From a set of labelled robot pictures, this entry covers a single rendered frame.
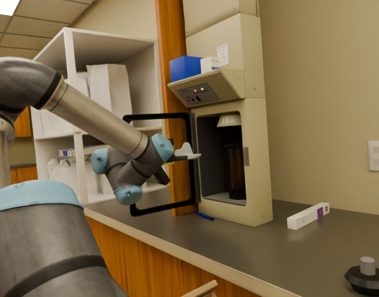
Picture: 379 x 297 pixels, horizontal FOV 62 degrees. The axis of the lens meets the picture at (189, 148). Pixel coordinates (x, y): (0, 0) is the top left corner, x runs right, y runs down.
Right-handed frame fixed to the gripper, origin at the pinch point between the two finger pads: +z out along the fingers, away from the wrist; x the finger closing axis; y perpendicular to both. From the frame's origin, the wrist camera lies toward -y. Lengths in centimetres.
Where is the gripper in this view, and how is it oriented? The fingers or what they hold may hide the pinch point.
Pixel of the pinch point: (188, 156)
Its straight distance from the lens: 115.9
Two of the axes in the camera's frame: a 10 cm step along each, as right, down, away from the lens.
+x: -6.1, 0.1, 7.9
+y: -0.8, -10.0, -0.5
